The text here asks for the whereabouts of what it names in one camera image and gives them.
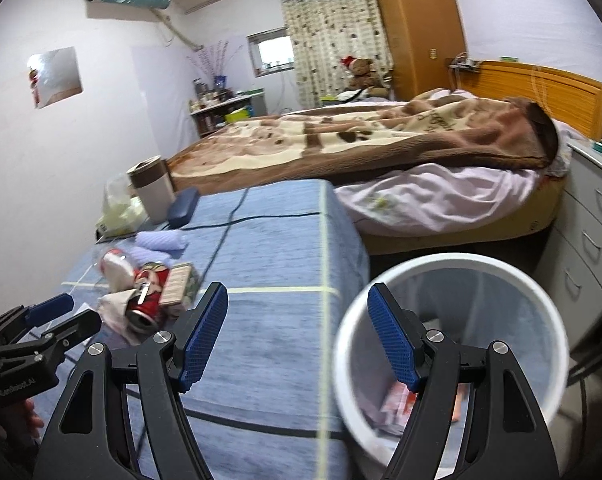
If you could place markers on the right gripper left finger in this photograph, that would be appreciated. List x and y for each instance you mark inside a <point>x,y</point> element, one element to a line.
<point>89,435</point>

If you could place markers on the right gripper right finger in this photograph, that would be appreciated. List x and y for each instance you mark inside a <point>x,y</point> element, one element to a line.
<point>505,435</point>

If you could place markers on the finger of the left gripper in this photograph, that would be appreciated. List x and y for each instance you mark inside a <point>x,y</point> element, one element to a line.
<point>51,308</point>
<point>54,342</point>

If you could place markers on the crushed red soda can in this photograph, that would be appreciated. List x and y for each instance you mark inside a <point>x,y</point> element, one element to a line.
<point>143,311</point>

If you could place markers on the clear bottle red label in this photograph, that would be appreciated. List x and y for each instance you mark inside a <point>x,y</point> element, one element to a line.
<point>118,269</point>

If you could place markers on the beige medicine box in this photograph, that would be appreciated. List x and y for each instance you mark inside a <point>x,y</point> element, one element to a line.
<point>180,289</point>

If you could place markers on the lilac foam net sleeve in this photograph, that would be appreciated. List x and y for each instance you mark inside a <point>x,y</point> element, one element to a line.
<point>162,241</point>
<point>142,256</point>

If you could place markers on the pink trash box in bin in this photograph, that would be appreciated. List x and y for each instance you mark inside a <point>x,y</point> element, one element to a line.
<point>396,409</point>

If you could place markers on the white round trash bin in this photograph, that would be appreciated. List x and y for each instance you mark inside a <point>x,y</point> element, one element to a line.
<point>472,299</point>

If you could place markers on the crumpled white tissue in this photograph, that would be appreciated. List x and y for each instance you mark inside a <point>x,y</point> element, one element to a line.
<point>112,309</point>

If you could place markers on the tissue pack in plastic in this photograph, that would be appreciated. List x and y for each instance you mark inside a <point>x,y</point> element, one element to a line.
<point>122,212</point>

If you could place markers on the grey brown lidded cup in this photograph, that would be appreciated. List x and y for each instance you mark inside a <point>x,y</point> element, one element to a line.
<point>151,181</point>

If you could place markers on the dark blue glasses case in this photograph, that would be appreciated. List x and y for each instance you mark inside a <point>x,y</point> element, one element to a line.
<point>183,207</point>

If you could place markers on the grey drawer nightstand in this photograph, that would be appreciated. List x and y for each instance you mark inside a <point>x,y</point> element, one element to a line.
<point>570,269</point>

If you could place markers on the pink bed sheet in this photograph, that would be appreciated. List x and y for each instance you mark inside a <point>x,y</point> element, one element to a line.
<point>432,199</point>

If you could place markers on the blue checked table cloth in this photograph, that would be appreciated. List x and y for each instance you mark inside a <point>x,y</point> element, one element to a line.
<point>291,262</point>

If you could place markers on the cluttered side desk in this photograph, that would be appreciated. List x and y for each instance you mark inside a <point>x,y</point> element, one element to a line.
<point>213,115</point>

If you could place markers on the orange wooden headboard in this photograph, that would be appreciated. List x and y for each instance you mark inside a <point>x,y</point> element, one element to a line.
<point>568,97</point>

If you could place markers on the small window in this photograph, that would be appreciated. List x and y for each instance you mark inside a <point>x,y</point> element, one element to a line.
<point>271,52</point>

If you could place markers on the brown teddy bear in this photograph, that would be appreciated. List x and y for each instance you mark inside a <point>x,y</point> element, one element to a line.
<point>363,77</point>

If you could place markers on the patterned window curtain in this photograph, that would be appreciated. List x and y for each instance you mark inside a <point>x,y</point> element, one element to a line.
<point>323,32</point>

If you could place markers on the orange wooden wardrobe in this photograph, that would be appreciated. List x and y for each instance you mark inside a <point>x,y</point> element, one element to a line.
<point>424,36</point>

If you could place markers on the wall mirror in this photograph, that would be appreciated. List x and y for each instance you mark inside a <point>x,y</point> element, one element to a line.
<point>53,76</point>

